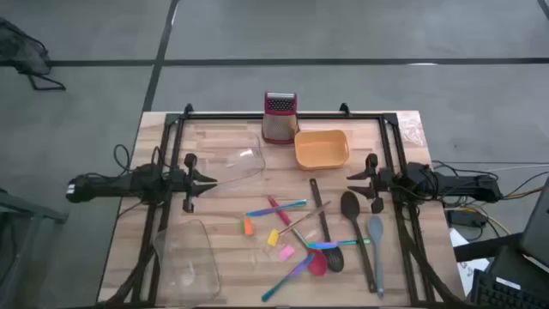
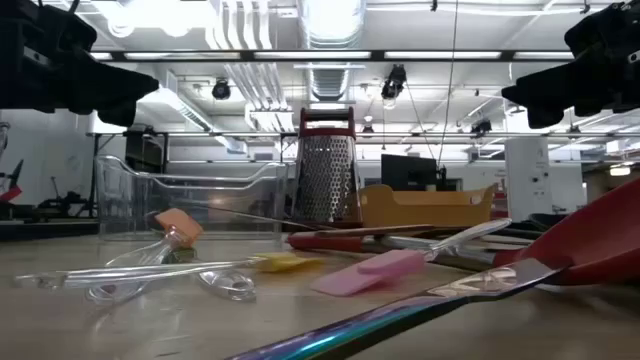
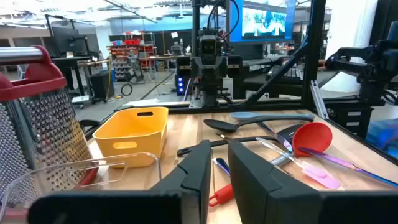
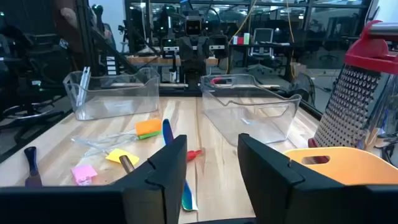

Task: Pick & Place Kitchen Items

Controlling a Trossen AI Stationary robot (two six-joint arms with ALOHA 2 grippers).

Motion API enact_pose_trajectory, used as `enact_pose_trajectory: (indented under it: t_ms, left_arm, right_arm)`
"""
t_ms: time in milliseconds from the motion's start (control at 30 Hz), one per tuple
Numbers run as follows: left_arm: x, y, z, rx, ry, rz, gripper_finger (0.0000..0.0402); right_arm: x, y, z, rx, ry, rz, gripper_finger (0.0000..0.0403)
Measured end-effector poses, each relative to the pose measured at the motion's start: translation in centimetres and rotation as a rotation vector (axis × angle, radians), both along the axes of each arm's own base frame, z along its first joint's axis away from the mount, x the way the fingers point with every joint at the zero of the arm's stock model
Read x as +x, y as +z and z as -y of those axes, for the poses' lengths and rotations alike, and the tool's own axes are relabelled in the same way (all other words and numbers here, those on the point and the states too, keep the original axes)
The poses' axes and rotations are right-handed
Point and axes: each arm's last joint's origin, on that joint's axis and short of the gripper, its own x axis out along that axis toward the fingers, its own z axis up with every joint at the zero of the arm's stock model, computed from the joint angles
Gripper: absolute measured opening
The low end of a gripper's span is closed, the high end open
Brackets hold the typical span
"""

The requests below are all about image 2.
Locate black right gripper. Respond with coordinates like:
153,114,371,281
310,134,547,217
501,0,640,130

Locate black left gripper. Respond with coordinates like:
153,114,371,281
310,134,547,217
0,0,160,128

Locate black plastic spoon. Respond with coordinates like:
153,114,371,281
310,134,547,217
528,213,567,233

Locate orange spatula clear handle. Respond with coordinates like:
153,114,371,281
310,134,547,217
85,207,205,305

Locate red spoon metal handle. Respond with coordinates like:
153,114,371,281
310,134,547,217
287,177,640,287

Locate green spatula clear handle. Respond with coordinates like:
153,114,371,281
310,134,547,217
167,246,258,303

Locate iridescent metal cutlery piece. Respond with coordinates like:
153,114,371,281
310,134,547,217
314,223,436,239

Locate yellow spatula clear handle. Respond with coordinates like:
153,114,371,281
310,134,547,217
13,251,326,291

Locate pink spatula clear handle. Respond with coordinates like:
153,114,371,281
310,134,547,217
309,217,513,298

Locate iridescent metal knife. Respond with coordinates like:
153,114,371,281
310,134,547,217
224,257,566,360

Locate white column cabinet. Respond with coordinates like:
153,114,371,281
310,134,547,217
504,137,552,223

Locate clear plastic bin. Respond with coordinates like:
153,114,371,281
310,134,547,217
94,154,290,242

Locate black workshop equipment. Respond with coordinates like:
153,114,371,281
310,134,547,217
37,174,96,219

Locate red and black machine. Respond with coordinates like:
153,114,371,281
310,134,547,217
0,158,25,204

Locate black computer monitor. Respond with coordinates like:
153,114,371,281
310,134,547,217
380,153,439,192

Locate yellow plastic bin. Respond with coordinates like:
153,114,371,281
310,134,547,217
358,182,500,229

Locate red metal box grater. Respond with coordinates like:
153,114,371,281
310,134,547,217
291,106,363,227

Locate black ceiling camera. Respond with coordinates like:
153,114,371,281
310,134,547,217
380,63,408,101
469,118,494,137
211,78,233,102

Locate black aluminium table frame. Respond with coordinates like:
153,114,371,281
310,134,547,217
0,218,100,242

